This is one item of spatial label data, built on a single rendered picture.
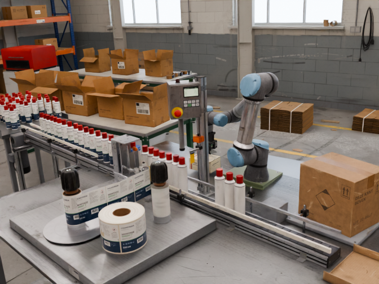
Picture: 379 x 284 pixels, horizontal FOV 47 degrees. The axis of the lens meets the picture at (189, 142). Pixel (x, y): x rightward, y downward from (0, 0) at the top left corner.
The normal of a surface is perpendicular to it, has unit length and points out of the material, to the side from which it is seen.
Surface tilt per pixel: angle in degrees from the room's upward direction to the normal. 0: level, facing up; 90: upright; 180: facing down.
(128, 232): 90
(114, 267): 0
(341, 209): 90
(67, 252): 0
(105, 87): 75
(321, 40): 90
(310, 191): 90
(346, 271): 0
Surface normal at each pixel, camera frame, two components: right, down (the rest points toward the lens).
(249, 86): -0.77, 0.04
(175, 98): 0.18, 0.31
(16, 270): -0.04, -0.95
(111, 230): -0.25, 0.32
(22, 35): 0.81, 0.15
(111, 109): -0.56, 0.29
